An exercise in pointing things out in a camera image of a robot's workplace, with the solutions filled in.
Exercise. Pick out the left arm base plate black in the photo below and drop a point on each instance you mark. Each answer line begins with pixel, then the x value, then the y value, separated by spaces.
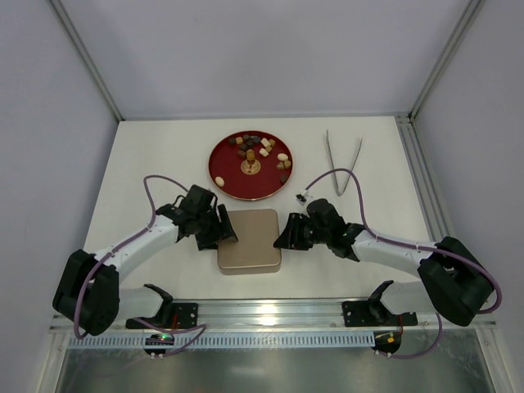
pixel 175 315

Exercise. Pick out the tan barrel chocolate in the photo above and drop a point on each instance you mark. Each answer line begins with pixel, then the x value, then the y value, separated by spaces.
pixel 250 156

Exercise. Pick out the round mount black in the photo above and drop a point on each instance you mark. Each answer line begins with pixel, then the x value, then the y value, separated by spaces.
pixel 387 343
pixel 157 346

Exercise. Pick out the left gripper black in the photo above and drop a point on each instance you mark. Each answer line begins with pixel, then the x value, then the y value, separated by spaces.
pixel 214 231

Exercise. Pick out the aluminium rail front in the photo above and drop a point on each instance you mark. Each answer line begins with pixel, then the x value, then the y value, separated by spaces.
pixel 284 314

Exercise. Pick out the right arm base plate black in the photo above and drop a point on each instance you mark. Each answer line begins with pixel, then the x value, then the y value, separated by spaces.
pixel 372 313

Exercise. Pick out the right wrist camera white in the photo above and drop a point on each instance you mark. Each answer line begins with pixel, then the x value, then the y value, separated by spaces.
pixel 302 197

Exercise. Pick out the left round mount black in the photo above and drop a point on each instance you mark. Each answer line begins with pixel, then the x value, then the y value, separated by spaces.
pixel 157 346

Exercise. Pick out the gold tin lid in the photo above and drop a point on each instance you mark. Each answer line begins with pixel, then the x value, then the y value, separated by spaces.
pixel 256 231

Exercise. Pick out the round red tray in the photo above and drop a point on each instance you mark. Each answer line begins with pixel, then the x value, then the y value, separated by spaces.
pixel 255 181

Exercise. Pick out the perforated cable duct strip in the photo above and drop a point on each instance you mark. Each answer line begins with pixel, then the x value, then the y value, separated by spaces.
pixel 234 340

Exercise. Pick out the aluminium frame post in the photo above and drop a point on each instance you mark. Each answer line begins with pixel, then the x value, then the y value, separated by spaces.
pixel 66 23
pixel 452 45

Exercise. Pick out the gold square tin box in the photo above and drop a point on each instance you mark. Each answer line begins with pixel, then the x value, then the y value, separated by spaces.
pixel 245 270

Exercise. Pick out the right round mount black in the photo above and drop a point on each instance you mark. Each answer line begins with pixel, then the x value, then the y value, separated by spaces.
pixel 387 343

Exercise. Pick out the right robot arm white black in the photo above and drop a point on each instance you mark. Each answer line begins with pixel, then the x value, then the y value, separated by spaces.
pixel 448 280

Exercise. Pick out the aluminium rail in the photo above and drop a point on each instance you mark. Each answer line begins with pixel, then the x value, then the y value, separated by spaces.
pixel 284 314
pixel 434 213

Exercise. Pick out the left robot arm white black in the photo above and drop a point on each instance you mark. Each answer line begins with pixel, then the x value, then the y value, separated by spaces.
pixel 89 292

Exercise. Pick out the aluminium frame post right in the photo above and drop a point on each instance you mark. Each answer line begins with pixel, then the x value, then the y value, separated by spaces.
pixel 452 45

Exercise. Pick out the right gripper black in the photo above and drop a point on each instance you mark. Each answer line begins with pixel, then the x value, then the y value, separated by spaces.
pixel 300 231

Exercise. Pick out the aluminium frame post left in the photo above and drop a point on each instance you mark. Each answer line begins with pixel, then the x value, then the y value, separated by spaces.
pixel 66 23

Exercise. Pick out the aluminium rail right side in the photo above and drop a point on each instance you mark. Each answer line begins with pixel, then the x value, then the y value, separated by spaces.
pixel 434 213

